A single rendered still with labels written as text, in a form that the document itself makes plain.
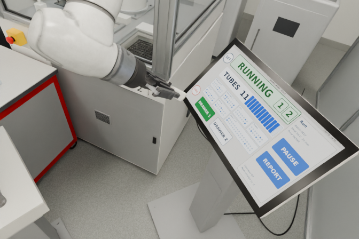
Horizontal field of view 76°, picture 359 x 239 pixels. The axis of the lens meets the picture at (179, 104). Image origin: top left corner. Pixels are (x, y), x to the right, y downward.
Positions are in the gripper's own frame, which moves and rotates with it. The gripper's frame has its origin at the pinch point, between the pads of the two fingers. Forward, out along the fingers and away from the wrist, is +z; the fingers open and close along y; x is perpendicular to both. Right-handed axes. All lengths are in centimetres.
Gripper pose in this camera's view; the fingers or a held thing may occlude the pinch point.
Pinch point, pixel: (176, 94)
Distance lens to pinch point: 72.0
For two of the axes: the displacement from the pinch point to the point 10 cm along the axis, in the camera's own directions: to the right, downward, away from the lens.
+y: -4.9, -6.1, 6.2
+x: -6.2, 7.4, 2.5
